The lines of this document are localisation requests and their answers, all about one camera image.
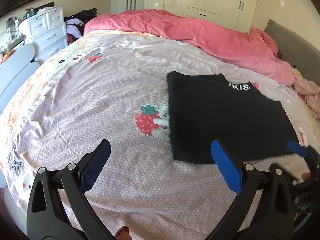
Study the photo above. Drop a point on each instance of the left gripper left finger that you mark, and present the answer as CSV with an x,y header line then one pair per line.
x,y
58,207

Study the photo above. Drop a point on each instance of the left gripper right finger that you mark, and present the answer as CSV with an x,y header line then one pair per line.
x,y
262,208

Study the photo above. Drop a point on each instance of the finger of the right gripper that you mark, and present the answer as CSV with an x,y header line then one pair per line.
x,y
296,148

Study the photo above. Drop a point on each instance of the black long-sleeve shirt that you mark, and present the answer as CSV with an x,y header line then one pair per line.
x,y
205,108

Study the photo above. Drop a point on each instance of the dark clothes pile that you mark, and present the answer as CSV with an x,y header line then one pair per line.
x,y
75,24

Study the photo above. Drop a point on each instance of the person left hand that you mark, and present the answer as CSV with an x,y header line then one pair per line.
x,y
123,234

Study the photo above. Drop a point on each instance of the light pink fluffy garment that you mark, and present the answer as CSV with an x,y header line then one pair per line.
x,y
308,92

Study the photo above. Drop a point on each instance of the grey quilted headboard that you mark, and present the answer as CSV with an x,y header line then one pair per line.
x,y
295,50

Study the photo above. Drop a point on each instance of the pink plush duvet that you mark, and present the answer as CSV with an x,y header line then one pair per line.
x,y
255,51

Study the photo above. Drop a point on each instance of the lilac patterned bed sheet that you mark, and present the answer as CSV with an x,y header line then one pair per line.
x,y
90,91

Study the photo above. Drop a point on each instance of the white chair back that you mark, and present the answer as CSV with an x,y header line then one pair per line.
x,y
15,71

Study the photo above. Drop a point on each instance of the white glossy wardrobe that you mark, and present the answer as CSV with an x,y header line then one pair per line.
x,y
205,0

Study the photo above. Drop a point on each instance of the white drawer chest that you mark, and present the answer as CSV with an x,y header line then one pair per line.
x,y
46,31

